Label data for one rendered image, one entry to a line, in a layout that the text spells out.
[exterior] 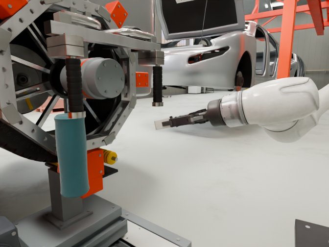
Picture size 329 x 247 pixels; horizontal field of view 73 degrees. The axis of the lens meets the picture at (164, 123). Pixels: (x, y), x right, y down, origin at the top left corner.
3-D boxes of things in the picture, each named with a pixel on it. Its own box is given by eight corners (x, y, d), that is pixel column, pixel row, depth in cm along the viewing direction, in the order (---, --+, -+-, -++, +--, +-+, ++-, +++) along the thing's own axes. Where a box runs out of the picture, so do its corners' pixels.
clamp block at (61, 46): (65, 59, 62) (63, 39, 61) (85, 57, 56) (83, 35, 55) (47, 58, 58) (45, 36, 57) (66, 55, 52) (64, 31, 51)
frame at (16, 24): (128, 135, 112) (125, 18, 102) (137, 136, 108) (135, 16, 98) (0, 168, 69) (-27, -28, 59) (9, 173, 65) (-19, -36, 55)
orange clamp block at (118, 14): (108, 32, 97) (116, 16, 99) (121, 29, 92) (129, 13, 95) (97, 19, 91) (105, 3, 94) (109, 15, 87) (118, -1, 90)
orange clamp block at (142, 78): (125, 86, 108) (137, 86, 115) (136, 87, 103) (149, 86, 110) (124, 72, 107) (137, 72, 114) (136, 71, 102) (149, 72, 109)
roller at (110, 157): (82, 151, 116) (82, 140, 115) (121, 163, 99) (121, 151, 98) (72, 154, 112) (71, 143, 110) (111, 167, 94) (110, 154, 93)
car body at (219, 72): (226, 86, 784) (229, 38, 755) (286, 86, 675) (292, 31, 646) (122, 90, 392) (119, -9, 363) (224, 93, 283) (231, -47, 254)
